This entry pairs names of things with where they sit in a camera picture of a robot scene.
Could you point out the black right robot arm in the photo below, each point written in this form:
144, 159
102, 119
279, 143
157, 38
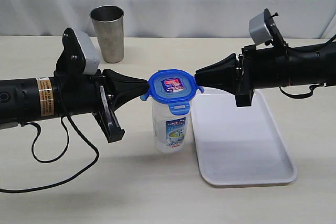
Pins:
312, 65

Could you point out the blue container lid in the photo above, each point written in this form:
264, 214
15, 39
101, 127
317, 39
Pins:
174, 88

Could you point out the clear plastic container with label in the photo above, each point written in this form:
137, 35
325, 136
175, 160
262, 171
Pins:
170, 123

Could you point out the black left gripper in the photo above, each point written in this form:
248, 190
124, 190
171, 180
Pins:
82, 93

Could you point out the white plastic tray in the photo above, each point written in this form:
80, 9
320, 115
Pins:
239, 147

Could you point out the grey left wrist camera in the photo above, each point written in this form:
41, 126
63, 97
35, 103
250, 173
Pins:
89, 52

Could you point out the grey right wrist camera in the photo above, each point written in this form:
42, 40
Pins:
258, 30

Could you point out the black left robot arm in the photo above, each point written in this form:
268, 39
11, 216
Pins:
30, 100

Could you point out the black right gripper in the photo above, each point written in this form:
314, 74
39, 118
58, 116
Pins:
258, 67

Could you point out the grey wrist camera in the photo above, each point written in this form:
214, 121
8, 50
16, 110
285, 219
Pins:
89, 52
258, 30

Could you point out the white backdrop curtain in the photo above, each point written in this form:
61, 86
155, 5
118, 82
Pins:
170, 18

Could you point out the stainless steel cup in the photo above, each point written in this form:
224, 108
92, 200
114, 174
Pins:
108, 25

